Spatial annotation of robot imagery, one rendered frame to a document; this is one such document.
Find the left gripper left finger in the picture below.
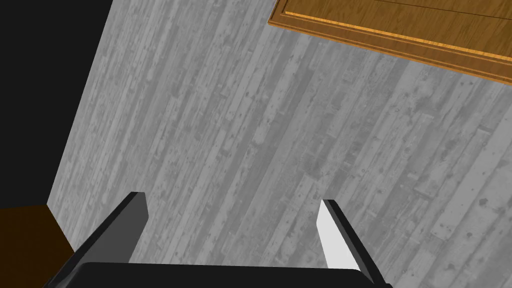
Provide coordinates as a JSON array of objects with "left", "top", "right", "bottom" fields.
[{"left": 43, "top": 191, "right": 150, "bottom": 288}]

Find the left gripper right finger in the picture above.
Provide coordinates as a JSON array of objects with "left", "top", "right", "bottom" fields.
[{"left": 315, "top": 198, "right": 388, "bottom": 287}]

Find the brown wooden door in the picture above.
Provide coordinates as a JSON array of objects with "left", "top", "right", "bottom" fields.
[{"left": 267, "top": 0, "right": 512, "bottom": 86}]

